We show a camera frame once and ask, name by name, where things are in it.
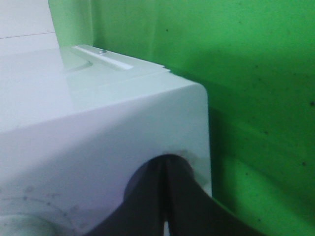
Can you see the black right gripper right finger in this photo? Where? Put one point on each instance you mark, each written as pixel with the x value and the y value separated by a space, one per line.
pixel 192 211

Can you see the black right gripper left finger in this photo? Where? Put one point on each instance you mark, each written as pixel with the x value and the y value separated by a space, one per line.
pixel 142 212

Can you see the white microwave oven body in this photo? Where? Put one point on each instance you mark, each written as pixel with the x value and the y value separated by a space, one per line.
pixel 77 122

